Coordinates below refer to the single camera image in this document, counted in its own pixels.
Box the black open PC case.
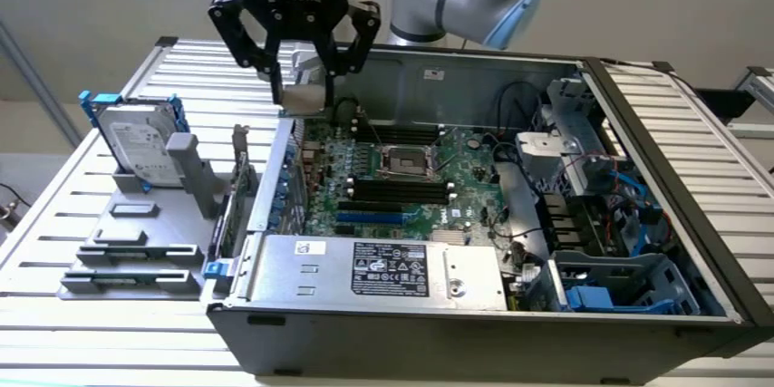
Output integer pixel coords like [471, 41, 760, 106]
[203, 44, 774, 379]

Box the black fan shroud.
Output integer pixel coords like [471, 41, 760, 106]
[535, 190, 622, 257]

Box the silver metal drive cage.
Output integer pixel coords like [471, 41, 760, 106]
[514, 77, 634, 196]

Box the blue case latch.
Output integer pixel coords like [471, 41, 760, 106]
[203, 258, 235, 280]

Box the blue data wire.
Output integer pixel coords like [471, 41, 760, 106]
[610, 169, 666, 256]

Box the thin metal locking lever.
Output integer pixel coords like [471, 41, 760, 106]
[430, 150, 458, 178]

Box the silver power supply unit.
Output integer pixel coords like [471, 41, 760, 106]
[241, 234, 510, 314]

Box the grey blue disk bay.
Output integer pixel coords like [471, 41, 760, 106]
[546, 249, 704, 316]

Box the green graphics card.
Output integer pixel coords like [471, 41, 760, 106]
[207, 122, 261, 257]

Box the grey parts rack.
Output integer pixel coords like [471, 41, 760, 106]
[56, 131, 245, 303]

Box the grey square CPU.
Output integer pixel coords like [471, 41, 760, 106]
[281, 83, 327, 115]

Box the black cable on floor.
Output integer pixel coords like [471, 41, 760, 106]
[0, 181, 35, 227]

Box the green motherboard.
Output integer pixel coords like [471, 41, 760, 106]
[297, 118, 549, 282]

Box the black box beside table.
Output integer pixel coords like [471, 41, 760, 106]
[693, 86, 750, 124]

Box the small silver chipset heatsink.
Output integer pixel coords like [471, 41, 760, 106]
[430, 229, 473, 247]

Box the blue expansion slot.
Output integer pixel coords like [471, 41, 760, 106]
[337, 211, 407, 225]

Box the black expansion slot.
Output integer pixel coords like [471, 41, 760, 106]
[337, 201, 406, 215]

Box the CPU socket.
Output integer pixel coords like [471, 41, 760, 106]
[375, 143, 442, 180]

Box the black looped wire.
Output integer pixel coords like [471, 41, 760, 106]
[494, 81, 543, 132]

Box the blue disk caddy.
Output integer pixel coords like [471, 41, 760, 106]
[78, 91, 192, 194]

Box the aluminium frame rail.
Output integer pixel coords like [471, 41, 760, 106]
[725, 64, 774, 140]

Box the silver hard disk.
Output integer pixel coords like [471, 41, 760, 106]
[96, 103, 187, 189]

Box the black RAM slot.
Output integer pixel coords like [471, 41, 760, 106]
[354, 129, 441, 137]
[353, 195, 453, 206]
[354, 138, 441, 147]
[353, 189, 453, 199]
[353, 183, 453, 193]
[354, 133, 441, 141]
[354, 123, 441, 131]
[353, 177, 453, 187]

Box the grey metal pole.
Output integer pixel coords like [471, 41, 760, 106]
[0, 18, 84, 149]

